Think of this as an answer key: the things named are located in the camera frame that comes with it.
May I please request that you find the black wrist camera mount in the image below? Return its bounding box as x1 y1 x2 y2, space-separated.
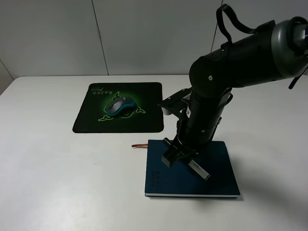
158 88 192 118

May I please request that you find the dark blue notebook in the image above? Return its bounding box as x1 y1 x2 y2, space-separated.
144 140 240 198

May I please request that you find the black green mouse pad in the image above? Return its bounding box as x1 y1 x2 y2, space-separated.
72 82 164 133

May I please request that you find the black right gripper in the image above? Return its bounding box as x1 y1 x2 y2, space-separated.
162 113 221 167

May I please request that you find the blue and black computer mouse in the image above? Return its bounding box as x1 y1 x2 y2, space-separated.
105 96 136 117

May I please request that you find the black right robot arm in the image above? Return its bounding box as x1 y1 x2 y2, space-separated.
160 17 308 166

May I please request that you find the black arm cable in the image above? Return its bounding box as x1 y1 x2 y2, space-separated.
215 4 263 52

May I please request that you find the white marker pen black cap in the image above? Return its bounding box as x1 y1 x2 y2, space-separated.
163 138 211 181

